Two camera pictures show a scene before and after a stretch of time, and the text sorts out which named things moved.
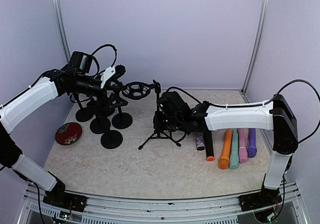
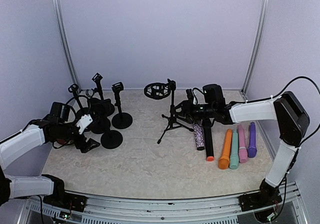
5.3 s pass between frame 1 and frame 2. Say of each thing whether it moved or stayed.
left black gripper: moved
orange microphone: stayed
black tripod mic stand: moved
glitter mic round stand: stayed
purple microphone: stayed
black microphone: stayed
